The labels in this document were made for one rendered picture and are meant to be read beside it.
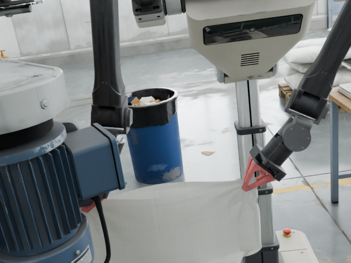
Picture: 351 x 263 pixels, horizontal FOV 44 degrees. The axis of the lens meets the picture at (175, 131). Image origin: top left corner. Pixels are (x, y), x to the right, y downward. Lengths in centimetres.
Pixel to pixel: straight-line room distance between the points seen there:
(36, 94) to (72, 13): 853
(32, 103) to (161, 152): 273
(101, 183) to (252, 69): 94
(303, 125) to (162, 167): 247
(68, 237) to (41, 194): 9
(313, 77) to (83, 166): 53
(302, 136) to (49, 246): 54
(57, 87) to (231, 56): 91
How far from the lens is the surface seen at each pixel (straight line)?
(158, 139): 324
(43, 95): 60
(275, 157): 102
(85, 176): 68
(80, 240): 71
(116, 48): 90
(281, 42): 145
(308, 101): 101
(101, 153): 67
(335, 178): 293
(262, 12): 133
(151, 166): 334
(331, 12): 957
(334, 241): 267
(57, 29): 921
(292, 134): 94
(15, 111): 59
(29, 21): 932
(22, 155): 62
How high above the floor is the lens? 153
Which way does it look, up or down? 20 degrees down
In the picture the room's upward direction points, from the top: 8 degrees counter-clockwise
